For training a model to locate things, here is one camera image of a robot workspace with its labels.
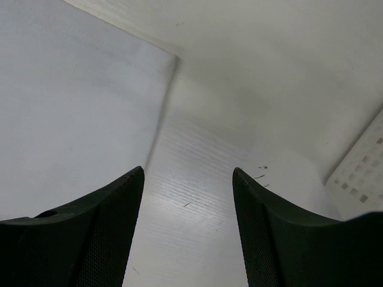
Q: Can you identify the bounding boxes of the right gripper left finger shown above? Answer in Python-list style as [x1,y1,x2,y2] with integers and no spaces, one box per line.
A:
[1,167,145,286]

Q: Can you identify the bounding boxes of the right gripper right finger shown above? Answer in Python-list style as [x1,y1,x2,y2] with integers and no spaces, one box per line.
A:
[232,168,382,286]

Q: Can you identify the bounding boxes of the white skirt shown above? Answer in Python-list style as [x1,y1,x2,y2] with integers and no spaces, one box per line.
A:
[1,1,176,220]

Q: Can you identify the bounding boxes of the white laundry basket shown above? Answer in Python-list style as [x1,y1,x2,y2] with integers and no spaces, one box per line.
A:
[326,113,383,220]

